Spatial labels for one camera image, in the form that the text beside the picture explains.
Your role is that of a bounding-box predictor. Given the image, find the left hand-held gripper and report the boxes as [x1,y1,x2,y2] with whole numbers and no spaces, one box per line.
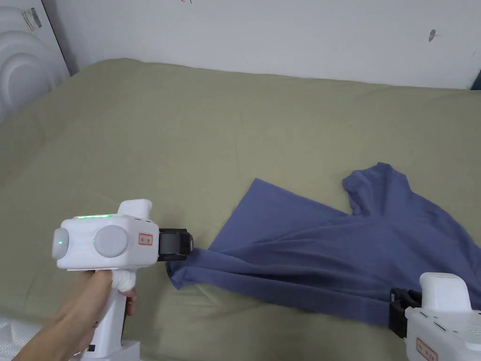
[52,199,194,361]

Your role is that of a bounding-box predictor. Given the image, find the person's left hand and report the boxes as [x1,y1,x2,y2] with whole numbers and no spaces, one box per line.
[42,269,138,353]

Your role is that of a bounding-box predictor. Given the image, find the white padded headboard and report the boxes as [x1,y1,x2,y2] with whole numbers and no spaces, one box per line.
[0,7,72,123]

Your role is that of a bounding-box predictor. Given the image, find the bed with pale green sheet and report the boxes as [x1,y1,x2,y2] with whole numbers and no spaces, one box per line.
[0,58,481,361]

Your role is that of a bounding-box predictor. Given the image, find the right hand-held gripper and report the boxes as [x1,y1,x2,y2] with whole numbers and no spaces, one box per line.
[388,272,481,361]

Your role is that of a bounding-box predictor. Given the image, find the white upright panel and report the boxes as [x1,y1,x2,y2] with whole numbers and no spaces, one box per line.
[22,0,80,77]

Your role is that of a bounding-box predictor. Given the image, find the dark blue shirt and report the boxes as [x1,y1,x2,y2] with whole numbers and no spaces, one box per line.
[165,161,481,331]

